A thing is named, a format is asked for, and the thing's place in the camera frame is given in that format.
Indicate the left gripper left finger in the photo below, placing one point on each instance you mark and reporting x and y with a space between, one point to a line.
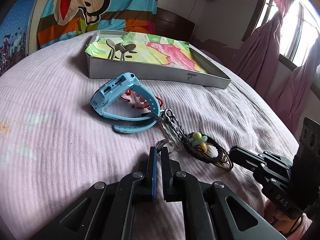
136 188

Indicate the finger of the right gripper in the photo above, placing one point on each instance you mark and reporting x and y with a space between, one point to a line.
245 158

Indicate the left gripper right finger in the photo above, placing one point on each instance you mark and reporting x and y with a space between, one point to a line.
180 186

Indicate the white hair clip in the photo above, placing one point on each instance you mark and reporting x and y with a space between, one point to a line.
168 141

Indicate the patterned metal hair clip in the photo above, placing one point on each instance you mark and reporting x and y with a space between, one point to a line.
171 123

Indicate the blue kids smartwatch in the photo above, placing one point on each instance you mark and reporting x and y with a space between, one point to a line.
111 91

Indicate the right hand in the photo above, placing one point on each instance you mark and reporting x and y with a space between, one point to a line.
291 229

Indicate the pink striped bed cover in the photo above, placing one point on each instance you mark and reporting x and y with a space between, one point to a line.
54 146

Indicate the grey shallow cardboard box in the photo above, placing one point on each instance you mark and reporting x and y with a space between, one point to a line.
106 69

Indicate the colourful painted paper liner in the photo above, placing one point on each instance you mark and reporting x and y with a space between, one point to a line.
151 49

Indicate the beige hair clip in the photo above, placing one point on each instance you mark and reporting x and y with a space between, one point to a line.
119 47

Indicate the dark wooden headboard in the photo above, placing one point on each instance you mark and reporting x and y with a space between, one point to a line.
173 26

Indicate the striped monkey cartoon blanket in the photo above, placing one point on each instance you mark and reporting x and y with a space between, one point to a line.
65 19

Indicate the blue dotted fabric wardrobe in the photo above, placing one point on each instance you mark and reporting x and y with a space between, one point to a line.
14 34

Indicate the black right camera box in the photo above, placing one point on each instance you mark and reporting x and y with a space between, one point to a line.
308 151

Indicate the window with frame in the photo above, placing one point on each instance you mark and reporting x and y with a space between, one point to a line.
298 32

